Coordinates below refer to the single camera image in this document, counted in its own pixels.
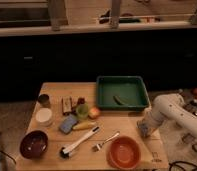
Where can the white round container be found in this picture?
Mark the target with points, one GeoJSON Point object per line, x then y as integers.
{"type": "Point", "coordinates": [44, 116]}

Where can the red yellow apple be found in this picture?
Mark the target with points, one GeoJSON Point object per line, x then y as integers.
{"type": "Point", "coordinates": [94, 113]}

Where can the small dark red fruit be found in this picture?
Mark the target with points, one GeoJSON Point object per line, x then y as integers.
{"type": "Point", "coordinates": [81, 100]}

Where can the green plastic cup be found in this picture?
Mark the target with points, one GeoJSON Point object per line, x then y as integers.
{"type": "Point", "coordinates": [82, 111]}

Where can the brown chocolate bar block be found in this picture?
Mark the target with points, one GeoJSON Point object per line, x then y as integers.
{"type": "Point", "coordinates": [66, 105]}

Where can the blue sponge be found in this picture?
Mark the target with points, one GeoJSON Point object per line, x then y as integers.
{"type": "Point", "coordinates": [68, 123]}

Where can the green pickle in tray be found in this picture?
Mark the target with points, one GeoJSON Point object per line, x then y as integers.
{"type": "Point", "coordinates": [118, 100]}

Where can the white handled dish brush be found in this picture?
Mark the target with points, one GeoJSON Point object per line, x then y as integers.
{"type": "Point", "coordinates": [65, 152]}

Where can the silver fork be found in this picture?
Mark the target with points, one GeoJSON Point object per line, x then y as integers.
{"type": "Point", "coordinates": [99, 146]}

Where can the light blue towel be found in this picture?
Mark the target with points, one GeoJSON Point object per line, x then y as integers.
{"type": "Point", "coordinates": [143, 129]}

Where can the green plastic tray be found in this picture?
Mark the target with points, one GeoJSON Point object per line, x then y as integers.
{"type": "Point", "coordinates": [130, 89]}

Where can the orange bowl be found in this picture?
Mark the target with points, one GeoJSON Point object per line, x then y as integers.
{"type": "Point", "coordinates": [123, 153]}

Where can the small metal can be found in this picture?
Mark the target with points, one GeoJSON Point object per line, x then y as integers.
{"type": "Point", "coordinates": [44, 100]}

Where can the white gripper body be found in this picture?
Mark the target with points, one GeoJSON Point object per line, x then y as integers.
{"type": "Point", "coordinates": [153, 119]}

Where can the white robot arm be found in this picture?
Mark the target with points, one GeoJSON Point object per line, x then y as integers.
{"type": "Point", "coordinates": [167, 106]}

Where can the purple bowl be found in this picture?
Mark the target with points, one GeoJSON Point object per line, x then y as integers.
{"type": "Point", "coordinates": [34, 145]}

